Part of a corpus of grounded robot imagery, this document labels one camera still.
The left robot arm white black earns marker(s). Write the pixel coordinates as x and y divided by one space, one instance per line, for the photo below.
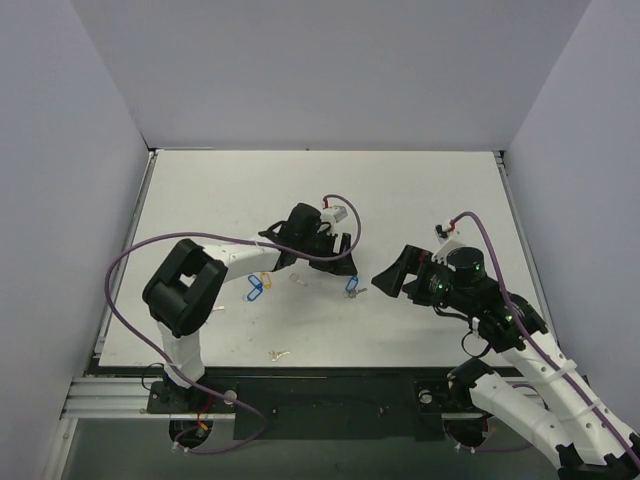
182 292

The blue key tag with keys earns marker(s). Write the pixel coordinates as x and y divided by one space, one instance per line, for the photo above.
353 288

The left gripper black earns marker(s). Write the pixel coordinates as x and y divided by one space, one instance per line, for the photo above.
329 248

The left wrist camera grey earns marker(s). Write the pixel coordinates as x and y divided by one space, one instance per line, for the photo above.
334 214

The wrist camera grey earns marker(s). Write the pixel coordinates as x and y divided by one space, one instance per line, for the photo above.
444 231
334 214

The white head key front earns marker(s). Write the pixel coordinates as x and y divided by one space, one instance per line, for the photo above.
274 356

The silver key centre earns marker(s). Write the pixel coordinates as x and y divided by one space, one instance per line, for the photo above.
294 277

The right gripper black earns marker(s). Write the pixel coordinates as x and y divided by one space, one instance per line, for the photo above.
413 275

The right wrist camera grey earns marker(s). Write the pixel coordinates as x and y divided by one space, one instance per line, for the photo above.
444 231

